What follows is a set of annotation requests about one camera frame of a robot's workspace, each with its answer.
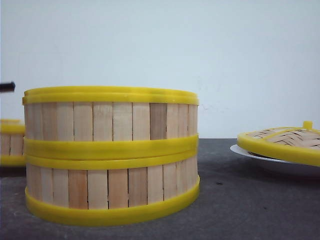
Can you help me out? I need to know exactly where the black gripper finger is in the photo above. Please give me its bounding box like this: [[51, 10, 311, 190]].
[[0, 81, 16, 92]]

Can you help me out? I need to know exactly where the bamboo steamer basket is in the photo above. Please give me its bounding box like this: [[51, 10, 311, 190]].
[[25, 151, 200, 227], [0, 119, 26, 168], [22, 86, 199, 169]]

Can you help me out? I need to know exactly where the woven bamboo steamer lid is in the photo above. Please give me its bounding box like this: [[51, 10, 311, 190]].
[[237, 120, 320, 167]]

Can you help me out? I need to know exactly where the white plate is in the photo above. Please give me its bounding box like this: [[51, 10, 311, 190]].
[[229, 144, 320, 179]]

